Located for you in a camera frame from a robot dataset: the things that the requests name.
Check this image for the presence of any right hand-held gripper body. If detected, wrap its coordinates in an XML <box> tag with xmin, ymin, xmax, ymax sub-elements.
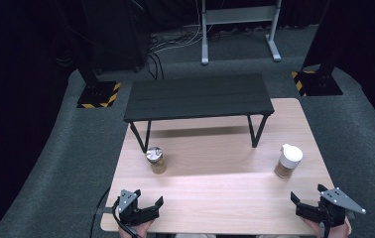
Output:
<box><xmin>295</xmin><ymin>186</ymin><xmax>367</xmax><ymax>228</ymax></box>

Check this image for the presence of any black stand with striped base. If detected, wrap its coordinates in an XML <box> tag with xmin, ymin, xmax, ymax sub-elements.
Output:
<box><xmin>291</xmin><ymin>0</ymin><xmax>344</xmax><ymax>98</ymax></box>
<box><xmin>75</xmin><ymin>49</ymin><xmax>123</xmax><ymax>110</ymax></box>

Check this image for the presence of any white floor cable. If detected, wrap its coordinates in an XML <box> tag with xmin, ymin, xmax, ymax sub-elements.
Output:
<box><xmin>149</xmin><ymin>0</ymin><xmax>209</xmax><ymax>55</ymax></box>

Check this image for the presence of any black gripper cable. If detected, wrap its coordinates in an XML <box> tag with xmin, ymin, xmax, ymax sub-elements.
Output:
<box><xmin>111</xmin><ymin>196</ymin><xmax>144</xmax><ymax>238</ymax></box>

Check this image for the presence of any person's right hand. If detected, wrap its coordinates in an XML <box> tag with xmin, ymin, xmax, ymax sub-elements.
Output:
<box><xmin>302</xmin><ymin>215</ymin><xmax>352</xmax><ymax>238</ymax></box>

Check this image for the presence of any white metal stand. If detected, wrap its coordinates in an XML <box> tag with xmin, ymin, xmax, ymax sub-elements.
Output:
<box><xmin>200</xmin><ymin>0</ymin><xmax>283</xmax><ymax>66</ymax></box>

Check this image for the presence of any glass jar with white lid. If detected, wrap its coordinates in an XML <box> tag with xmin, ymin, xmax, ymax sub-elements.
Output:
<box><xmin>274</xmin><ymin>143</ymin><xmax>305</xmax><ymax>179</ymax></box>

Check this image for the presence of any thin black floor cable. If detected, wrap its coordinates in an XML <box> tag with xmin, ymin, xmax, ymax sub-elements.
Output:
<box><xmin>88</xmin><ymin>186</ymin><xmax>112</xmax><ymax>238</ymax></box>

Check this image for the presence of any glass jar with silver lid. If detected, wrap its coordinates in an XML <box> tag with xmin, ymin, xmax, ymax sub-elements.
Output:
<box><xmin>145</xmin><ymin>146</ymin><xmax>168</xmax><ymax>176</ymax></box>

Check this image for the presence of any small black shelf rack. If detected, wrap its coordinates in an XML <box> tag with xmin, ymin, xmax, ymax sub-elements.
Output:
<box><xmin>123</xmin><ymin>72</ymin><xmax>276</xmax><ymax>154</ymax></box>

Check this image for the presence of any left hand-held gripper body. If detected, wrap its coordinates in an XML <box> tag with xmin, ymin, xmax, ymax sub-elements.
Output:
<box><xmin>111</xmin><ymin>188</ymin><xmax>161</xmax><ymax>228</ymax></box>

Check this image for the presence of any person's left hand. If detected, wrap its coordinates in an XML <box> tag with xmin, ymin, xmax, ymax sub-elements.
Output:
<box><xmin>118</xmin><ymin>219</ymin><xmax>156</xmax><ymax>238</ymax></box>

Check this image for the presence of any black cabinet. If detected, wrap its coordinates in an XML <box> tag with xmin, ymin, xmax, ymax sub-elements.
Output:
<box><xmin>81</xmin><ymin>0</ymin><xmax>152</xmax><ymax>74</ymax></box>

